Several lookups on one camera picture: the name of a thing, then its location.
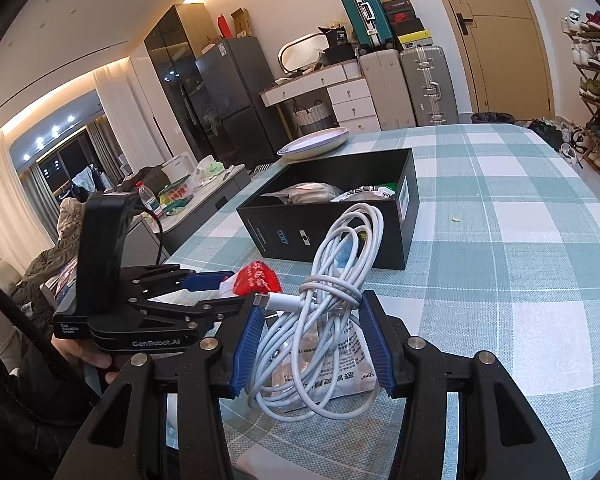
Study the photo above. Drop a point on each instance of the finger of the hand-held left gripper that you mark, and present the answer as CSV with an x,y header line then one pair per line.
x,y
210,280
200,310

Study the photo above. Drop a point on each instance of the red white packet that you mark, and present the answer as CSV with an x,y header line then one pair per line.
x,y
255,280

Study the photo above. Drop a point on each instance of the wooden shoe rack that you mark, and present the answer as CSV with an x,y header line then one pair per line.
x,y
597,105

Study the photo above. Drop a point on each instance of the zip bag of white shoelaces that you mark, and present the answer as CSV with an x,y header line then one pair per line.
x,y
305,192

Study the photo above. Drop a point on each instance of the dark glass cabinet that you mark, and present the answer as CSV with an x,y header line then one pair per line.
x,y
180,75

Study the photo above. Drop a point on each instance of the dark jacket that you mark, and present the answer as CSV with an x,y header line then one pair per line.
x,y
147,177

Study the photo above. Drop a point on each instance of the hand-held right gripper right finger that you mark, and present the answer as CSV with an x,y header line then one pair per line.
x,y
377,340

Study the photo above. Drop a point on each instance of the white kettle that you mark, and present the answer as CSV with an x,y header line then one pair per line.
x,y
177,167

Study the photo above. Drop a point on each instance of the white curtain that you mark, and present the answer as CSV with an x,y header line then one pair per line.
x,y
125,115

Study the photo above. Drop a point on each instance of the green white packet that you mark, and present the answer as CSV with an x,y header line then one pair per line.
x,y
365,191

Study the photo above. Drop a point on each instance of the red black shoe box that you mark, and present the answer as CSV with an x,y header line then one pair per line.
x,y
404,22

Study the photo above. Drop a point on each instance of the silver suitcase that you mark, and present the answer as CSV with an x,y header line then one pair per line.
x,y
425,85

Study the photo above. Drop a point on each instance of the woven basket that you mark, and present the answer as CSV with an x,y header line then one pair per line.
x,y
315,117

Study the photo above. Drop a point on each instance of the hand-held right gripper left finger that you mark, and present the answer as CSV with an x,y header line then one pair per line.
x,y
250,340

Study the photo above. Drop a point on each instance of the dark shoes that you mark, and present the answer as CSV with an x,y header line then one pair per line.
x,y
492,117

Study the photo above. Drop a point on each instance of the black yellow shoe box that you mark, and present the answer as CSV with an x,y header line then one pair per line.
x,y
414,40

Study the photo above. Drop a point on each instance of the plastic bottle red label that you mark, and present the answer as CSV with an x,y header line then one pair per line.
x,y
150,200

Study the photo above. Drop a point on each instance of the white oval plate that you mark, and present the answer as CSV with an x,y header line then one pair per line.
x,y
315,142

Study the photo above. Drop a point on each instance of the tall cardboard box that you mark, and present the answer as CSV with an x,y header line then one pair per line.
x,y
241,22

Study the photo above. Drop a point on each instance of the person's left hand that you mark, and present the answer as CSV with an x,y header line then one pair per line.
x,y
80,352

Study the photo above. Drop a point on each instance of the beige suitcase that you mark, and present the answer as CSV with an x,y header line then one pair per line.
x,y
385,90

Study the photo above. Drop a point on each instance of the black cardboard box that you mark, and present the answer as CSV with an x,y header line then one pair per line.
x,y
280,230

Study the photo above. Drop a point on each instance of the shoe rack with shoes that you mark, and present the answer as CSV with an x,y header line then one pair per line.
x,y
595,55

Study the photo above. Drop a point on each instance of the black bag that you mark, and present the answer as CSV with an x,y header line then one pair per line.
x,y
337,42

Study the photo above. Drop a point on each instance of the white printed packet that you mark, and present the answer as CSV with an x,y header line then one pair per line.
x,y
345,355

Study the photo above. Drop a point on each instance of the person's left forearm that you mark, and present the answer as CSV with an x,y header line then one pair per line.
x,y
20,420

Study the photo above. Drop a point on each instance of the pile of shoes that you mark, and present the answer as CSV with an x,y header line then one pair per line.
x,y
555,137

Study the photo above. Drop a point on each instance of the white dresser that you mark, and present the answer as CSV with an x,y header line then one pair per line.
x,y
352,100

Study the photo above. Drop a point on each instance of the green white tissue box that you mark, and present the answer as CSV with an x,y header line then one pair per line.
x,y
210,169

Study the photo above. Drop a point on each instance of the oval mirror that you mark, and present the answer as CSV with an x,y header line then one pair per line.
x,y
300,52

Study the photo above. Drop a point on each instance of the wooden door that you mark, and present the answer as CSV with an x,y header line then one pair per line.
x,y
500,50

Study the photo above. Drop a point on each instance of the grey low cabinet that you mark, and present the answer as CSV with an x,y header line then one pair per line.
x,y
205,210

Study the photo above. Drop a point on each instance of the floral bowl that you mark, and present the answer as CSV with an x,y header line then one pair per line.
x,y
175,192

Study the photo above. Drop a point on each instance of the grey fridge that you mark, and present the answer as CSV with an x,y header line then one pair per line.
x,y
240,100

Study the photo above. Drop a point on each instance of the teal suitcase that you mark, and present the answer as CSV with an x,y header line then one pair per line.
x,y
362,15

